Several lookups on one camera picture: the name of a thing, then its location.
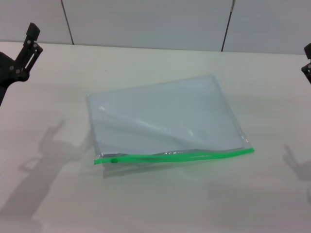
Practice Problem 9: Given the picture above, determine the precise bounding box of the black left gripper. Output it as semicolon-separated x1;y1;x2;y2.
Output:
0;22;44;108

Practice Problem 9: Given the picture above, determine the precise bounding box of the transparent document bag green zip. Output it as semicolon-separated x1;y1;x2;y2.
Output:
86;74;256;171

